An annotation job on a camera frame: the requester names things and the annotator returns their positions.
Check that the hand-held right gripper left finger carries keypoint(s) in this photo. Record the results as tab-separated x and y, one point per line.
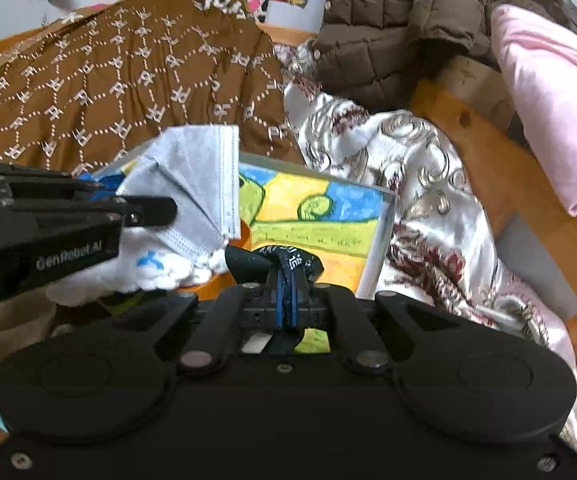
277	300

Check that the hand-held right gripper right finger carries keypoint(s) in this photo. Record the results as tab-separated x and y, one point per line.
292	300

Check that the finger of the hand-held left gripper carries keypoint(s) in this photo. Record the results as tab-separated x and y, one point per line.
43	182
153	211

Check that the black printed cloth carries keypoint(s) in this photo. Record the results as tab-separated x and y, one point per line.
248	262

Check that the grey face mask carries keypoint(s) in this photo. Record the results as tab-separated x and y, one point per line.
193	180

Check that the white cloth with blue print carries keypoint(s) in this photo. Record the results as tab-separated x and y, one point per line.
133	265

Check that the metal tray with cartoon drawing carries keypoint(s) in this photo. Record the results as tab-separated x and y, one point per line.
298	195

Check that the brown patterned quilt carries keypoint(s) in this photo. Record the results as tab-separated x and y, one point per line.
118	85

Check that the white floral blanket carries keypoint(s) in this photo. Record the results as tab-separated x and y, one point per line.
418	185

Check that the brown puffer jacket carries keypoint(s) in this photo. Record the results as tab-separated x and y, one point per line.
378	25

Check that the pink blanket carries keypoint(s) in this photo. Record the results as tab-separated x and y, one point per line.
558	100

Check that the wooden bed frame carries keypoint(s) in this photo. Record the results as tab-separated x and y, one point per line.
493	160

